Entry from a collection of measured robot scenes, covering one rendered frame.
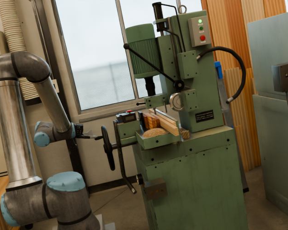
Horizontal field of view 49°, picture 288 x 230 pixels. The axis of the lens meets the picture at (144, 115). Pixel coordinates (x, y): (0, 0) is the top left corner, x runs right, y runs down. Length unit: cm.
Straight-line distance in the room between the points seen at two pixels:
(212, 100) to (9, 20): 197
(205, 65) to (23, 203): 126
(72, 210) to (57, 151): 202
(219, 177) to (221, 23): 180
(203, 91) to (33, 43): 189
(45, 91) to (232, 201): 129
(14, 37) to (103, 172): 158
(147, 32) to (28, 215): 116
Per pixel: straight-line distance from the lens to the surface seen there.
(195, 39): 188
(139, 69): 189
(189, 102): 184
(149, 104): 195
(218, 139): 193
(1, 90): 146
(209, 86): 198
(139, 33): 188
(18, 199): 141
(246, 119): 329
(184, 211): 200
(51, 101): 164
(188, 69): 184
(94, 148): 333
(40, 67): 148
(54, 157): 338
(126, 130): 188
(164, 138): 169
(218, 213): 209
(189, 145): 187
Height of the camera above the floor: 133
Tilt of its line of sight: 11 degrees down
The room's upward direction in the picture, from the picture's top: 11 degrees counter-clockwise
